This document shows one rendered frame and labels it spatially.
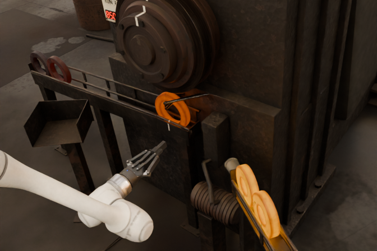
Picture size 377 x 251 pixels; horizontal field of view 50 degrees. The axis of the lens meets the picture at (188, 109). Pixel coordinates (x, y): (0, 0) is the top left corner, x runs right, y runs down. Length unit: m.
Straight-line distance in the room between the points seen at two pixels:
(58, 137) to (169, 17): 0.93
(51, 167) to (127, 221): 1.59
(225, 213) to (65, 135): 0.89
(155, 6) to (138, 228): 0.78
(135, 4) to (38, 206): 1.53
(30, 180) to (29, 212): 1.41
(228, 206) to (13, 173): 0.87
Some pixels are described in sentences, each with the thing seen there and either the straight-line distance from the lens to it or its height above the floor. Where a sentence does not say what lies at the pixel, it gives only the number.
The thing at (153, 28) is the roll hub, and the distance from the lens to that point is 1.47.
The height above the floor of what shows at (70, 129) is 0.60.
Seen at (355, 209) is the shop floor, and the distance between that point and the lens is 2.45.
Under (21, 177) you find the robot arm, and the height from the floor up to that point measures 1.05.
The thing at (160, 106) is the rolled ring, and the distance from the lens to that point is 1.85.
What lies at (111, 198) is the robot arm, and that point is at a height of 0.76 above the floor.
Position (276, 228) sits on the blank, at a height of 0.74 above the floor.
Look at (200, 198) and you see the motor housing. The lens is 1.75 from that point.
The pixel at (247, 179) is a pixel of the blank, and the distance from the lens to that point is 1.45.
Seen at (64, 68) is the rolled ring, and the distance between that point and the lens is 2.41.
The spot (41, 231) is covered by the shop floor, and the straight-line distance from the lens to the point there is 2.53.
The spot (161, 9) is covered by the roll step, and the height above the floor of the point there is 1.27.
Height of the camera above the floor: 1.82
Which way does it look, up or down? 36 degrees down
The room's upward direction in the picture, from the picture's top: 6 degrees counter-clockwise
